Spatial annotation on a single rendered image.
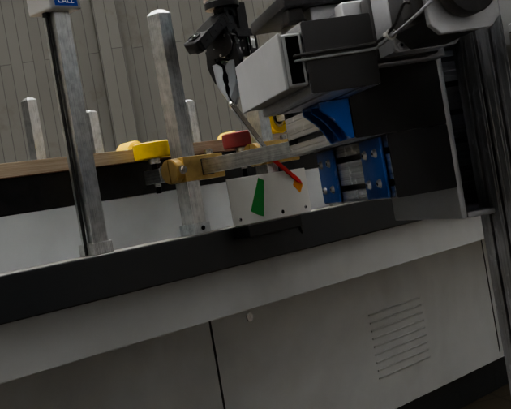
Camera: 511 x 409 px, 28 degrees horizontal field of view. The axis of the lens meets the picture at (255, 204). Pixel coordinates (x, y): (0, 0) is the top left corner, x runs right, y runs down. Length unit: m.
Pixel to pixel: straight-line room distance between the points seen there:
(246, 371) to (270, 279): 0.31
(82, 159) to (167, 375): 0.61
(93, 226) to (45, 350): 0.24
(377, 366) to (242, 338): 0.54
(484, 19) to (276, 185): 1.11
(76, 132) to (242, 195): 0.43
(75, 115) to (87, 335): 0.40
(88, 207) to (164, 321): 0.29
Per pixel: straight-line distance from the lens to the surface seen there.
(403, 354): 2.96
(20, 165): 2.04
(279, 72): 1.26
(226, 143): 2.33
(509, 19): 1.27
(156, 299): 1.99
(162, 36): 2.08
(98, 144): 3.33
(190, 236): 2.01
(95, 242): 1.88
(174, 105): 2.06
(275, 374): 2.53
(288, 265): 2.27
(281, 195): 2.24
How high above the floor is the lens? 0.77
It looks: 1 degrees down
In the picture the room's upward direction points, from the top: 10 degrees counter-clockwise
